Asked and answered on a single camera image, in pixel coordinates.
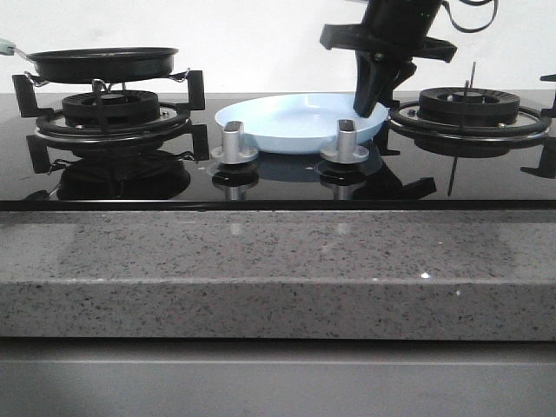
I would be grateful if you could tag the silver stove knob right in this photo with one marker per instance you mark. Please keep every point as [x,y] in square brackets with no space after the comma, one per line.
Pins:
[345,149]

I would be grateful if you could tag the black gas burner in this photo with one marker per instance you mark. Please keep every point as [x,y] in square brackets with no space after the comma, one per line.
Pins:
[472,107]
[121,108]

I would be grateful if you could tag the black pan support right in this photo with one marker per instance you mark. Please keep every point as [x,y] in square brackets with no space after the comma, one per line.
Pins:
[531,128]

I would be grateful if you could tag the black pan support left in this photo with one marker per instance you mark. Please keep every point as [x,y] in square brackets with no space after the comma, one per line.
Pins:
[111,143]

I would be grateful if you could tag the black frying pan mint handle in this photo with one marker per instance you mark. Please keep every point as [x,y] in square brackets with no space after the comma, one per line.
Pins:
[112,65]

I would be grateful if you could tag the black pan support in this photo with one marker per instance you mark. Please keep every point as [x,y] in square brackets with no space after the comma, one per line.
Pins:
[111,143]
[531,128]

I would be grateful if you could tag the black gas burner left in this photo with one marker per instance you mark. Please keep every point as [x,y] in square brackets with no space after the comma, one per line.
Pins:
[121,108]

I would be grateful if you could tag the silver stove knob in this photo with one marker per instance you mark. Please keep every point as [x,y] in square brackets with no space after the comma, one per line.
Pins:
[345,149]
[234,150]

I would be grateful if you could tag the silver stove knob left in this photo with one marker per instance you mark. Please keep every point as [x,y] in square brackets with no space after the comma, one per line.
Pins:
[234,150]

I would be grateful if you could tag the light blue plate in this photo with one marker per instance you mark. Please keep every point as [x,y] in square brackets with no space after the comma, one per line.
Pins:
[299,124]

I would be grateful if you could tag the black glass cooktop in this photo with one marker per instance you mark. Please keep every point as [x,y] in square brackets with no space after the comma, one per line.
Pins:
[402,173]

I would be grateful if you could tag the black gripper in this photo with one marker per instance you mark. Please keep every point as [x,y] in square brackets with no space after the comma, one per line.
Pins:
[396,29]

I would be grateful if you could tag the black gas burner right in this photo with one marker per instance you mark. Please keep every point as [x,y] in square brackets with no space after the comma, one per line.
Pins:
[472,107]

